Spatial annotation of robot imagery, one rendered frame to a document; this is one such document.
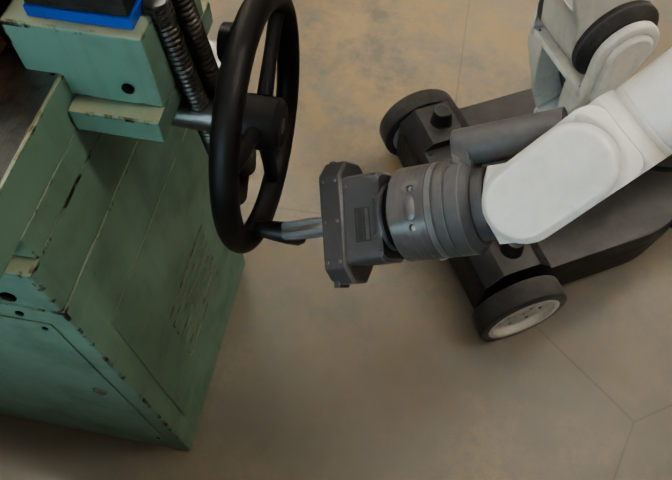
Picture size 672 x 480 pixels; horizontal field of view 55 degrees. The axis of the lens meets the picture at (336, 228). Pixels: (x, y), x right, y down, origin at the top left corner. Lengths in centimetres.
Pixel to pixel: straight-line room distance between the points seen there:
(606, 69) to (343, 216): 63
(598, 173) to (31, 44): 50
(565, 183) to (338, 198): 22
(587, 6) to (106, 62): 71
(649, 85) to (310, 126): 132
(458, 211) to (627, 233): 99
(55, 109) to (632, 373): 127
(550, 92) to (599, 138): 88
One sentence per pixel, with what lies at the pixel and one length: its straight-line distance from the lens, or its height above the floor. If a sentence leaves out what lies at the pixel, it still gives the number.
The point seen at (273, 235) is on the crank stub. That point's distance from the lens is 71.
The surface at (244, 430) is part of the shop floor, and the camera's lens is 141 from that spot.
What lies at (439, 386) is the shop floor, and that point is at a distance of 144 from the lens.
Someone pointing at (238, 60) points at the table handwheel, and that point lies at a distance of 59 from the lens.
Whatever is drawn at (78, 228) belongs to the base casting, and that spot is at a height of 76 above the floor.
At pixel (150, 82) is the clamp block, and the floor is 91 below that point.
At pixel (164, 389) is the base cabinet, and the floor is 30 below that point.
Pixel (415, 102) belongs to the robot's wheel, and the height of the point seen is 20.
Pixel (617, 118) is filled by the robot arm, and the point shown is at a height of 100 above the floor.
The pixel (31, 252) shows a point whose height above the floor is 81.
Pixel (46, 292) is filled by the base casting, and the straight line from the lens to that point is 73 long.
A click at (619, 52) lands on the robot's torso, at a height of 64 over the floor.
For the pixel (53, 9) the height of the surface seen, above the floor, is 97.
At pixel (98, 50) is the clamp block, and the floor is 94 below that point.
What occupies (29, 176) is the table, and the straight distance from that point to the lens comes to 66.
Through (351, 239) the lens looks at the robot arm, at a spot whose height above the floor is 83.
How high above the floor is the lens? 136
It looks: 60 degrees down
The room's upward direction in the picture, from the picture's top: straight up
